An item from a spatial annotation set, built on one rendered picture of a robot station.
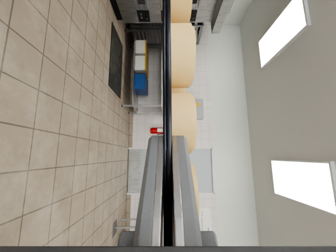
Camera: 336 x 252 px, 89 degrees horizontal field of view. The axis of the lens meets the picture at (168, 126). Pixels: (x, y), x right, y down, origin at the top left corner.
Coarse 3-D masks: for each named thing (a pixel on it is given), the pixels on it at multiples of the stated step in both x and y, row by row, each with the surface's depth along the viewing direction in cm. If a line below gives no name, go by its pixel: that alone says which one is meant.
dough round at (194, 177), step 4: (192, 164) 14; (192, 168) 12; (192, 172) 12; (192, 176) 12; (196, 176) 12; (196, 180) 12; (196, 184) 12; (196, 188) 12; (196, 192) 12; (196, 196) 11; (196, 200) 11; (196, 204) 11
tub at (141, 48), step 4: (136, 40) 401; (140, 40) 401; (144, 40) 401; (136, 44) 399; (140, 44) 399; (144, 44) 399; (136, 48) 397; (140, 48) 397; (144, 48) 397; (136, 52) 395; (140, 52) 395; (144, 52) 395
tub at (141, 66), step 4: (136, 56) 394; (140, 56) 394; (144, 56) 394; (136, 60) 392; (140, 60) 392; (144, 60) 392; (136, 64) 390; (140, 64) 390; (144, 64) 391; (136, 68) 389; (140, 68) 389; (144, 68) 389; (136, 72) 402; (140, 72) 402; (144, 72) 402
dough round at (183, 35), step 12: (180, 24) 13; (180, 36) 12; (192, 36) 12; (180, 48) 12; (192, 48) 12; (180, 60) 12; (192, 60) 12; (180, 72) 13; (192, 72) 13; (180, 84) 14
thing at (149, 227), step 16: (160, 144) 9; (160, 160) 8; (144, 176) 8; (160, 176) 8; (144, 192) 7; (160, 192) 7; (144, 208) 6; (160, 208) 6; (144, 224) 6; (160, 224) 6; (128, 240) 6; (144, 240) 6; (160, 240) 6
